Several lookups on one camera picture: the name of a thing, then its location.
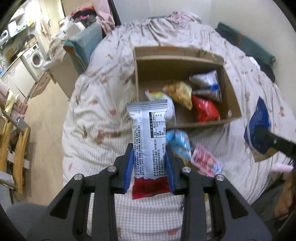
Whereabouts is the dark blue snack bag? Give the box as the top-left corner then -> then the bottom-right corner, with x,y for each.
244,97 -> 277,162

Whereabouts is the pink red snack packet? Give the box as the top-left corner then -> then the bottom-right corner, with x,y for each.
190,145 -> 222,177

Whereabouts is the light blue cartoon snack bag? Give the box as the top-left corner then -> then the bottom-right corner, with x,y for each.
166,129 -> 191,161

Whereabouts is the white red snack bar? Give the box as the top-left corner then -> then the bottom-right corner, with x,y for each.
126,100 -> 170,200

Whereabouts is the white snack bag yellow label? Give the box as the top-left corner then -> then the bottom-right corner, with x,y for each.
145,89 -> 177,128

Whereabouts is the red snack bag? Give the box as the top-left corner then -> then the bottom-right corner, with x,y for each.
192,95 -> 220,123

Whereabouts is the silver blue snack bag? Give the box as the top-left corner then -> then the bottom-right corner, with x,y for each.
189,70 -> 222,103

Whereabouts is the open cardboard box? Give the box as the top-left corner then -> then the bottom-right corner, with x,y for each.
133,46 -> 242,129

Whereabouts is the teal right bed cushion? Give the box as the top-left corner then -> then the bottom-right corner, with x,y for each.
215,22 -> 276,67

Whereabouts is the teal bed cushion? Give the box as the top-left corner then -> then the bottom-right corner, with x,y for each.
63,23 -> 103,75
215,22 -> 276,67

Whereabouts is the wooden chair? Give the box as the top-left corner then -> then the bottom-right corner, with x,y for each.
1,110 -> 31,194

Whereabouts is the yellow potato chip bag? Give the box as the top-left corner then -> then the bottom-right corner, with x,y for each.
163,81 -> 193,110

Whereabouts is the white washing machine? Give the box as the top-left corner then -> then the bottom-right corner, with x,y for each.
20,43 -> 45,83

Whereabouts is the teal left bed cushion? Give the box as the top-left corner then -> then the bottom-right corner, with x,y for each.
63,23 -> 103,75

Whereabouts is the black vertical pole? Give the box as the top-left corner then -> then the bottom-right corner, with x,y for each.
108,0 -> 121,27

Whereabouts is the white box on cushion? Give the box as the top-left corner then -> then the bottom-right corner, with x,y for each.
66,22 -> 85,38

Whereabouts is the pink hanging cloth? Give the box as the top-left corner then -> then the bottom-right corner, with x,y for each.
91,0 -> 115,35

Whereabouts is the pile of clothes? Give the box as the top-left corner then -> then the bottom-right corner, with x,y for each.
71,6 -> 97,27

